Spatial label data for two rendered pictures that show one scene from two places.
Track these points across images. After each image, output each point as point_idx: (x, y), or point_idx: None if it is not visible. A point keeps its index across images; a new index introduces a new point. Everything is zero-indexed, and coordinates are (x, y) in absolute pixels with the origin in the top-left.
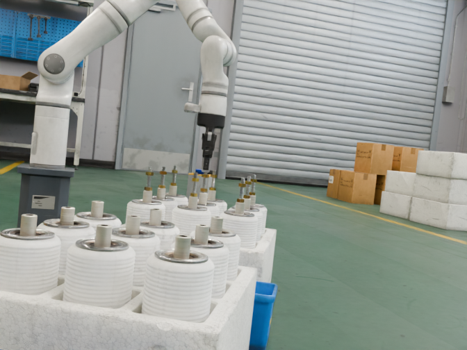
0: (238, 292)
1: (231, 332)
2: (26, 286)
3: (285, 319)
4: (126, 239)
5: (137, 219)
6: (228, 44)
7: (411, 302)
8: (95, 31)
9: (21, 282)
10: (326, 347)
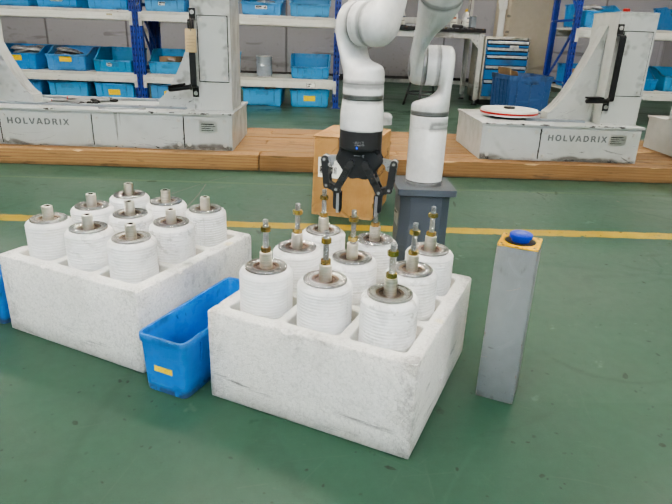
0: (66, 271)
1: (38, 281)
2: None
3: (242, 432)
4: None
5: (124, 203)
6: (354, 10)
7: None
8: (417, 17)
9: None
10: (133, 439)
